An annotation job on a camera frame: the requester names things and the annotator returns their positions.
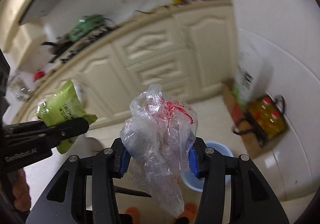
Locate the white green rice bag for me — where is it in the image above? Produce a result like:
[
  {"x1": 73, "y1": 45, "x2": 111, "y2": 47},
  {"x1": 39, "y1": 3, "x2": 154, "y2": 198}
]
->
[{"x1": 232, "y1": 51, "x2": 267, "y2": 108}]

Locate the clear red-printed plastic bag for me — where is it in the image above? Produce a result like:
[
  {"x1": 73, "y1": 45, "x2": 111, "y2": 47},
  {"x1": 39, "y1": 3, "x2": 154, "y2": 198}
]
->
[{"x1": 120, "y1": 84, "x2": 198, "y2": 217}]

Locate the black gas stove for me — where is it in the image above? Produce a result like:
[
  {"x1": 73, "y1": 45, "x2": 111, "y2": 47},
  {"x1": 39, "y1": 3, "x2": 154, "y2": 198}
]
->
[{"x1": 41, "y1": 25, "x2": 119, "y2": 64}]

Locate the orange slipper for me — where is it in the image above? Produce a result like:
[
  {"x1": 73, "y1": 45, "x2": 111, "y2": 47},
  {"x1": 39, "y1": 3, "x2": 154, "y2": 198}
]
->
[
  {"x1": 125, "y1": 207, "x2": 140, "y2": 224},
  {"x1": 175, "y1": 202, "x2": 198, "y2": 223}
]

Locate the person's left hand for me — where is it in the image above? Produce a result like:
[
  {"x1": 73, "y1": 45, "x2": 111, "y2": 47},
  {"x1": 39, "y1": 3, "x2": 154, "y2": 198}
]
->
[{"x1": 12, "y1": 169, "x2": 31, "y2": 212}]

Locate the green electric pot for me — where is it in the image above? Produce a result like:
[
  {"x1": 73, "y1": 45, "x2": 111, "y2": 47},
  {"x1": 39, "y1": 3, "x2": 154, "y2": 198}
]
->
[{"x1": 69, "y1": 14, "x2": 105, "y2": 42}]

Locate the yellow cooking oil bottle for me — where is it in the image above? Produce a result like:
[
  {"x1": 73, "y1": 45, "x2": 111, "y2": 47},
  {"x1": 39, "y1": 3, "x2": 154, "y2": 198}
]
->
[{"x1": 248, "y1": 96, "x2": 273, "y2": 125}]

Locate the light blue trash bucket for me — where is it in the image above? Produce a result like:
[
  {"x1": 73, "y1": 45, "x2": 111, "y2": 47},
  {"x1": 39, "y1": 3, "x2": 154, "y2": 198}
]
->
[{"x1": 180, "y1": 140, "x2": 234, "y2": 193}]

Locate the brown cardboard box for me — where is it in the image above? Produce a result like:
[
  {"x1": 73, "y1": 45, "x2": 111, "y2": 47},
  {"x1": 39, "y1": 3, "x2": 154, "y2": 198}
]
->
[{"x1": 223, "y1": 83, "x2": 289, "y2": 158}]

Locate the red small object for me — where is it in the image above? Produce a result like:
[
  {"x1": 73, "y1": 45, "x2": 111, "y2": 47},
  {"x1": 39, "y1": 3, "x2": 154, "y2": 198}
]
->
[{"x1": 33, "y1": 70, "x2": 46, "y2": 82}]

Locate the cream kitchen cabinet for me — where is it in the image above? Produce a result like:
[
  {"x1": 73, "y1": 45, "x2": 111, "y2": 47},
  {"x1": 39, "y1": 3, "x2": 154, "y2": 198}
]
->
[{"x1": 12, "y1": 0, "x2": 237, "y2": 129}]

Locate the green snack bag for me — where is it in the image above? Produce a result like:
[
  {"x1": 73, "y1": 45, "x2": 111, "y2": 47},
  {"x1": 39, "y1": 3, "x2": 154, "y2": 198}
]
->
[{"x1": 36, "y1": 79, "x2": 98, "y2": 155}]

